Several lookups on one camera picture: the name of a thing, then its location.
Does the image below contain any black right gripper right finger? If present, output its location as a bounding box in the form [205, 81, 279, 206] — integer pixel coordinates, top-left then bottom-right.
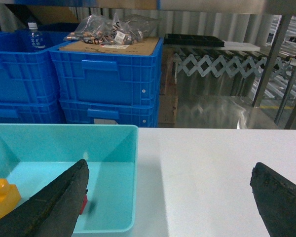
[250, 162, 296, 237]

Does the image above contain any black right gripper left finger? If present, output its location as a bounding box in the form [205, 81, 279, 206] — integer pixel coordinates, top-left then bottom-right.
[0, 159, 89, 237]

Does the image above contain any red toy block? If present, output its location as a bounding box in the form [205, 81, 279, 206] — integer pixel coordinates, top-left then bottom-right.
[79, 194, 88, 215]

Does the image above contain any yellow toy block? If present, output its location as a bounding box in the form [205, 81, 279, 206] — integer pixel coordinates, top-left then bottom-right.
[0, 178, 21, 219]

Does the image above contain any light teal plastic tray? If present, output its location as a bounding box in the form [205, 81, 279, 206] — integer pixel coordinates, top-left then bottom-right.
[0, 124, 138, 237]

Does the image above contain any lower middle blue crate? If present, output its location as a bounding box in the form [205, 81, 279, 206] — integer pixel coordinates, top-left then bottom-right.
[0, 100, 66, 123]

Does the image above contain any blue crate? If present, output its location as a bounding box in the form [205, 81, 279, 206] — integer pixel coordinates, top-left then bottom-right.
[60, 99, 159, 127]
[0, 100, 66, 123]
[50, 38, 163, 106]
[0, 31, 72, 104]

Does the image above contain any lower right blue crate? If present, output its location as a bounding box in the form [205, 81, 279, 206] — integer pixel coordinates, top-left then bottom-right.
[60, 99, 159, 127]

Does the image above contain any expandable roller conveyor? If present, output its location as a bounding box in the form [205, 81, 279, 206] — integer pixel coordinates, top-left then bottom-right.
[172, 46, 296, 79]

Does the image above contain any upper right blue crate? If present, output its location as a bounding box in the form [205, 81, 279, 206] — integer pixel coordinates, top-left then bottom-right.
[50, 38, 163, 106]

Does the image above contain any upper middle blue crate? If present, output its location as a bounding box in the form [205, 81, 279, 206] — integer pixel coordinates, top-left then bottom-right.
[0, 31, 72, 104]

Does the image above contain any water bottle blue label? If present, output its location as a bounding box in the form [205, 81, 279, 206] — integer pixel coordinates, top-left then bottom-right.
[28, 22, 46, 52]

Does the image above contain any plastic bag of batteries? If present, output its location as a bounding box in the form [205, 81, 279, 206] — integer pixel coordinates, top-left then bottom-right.
[64, 13, 160, 45]

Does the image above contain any brown cardboard sheet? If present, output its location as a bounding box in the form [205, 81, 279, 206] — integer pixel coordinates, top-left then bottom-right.
[59, 37, 163, 56]

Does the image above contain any black plastic tray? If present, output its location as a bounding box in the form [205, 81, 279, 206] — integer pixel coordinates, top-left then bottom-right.
[164, 34, 224, 47]

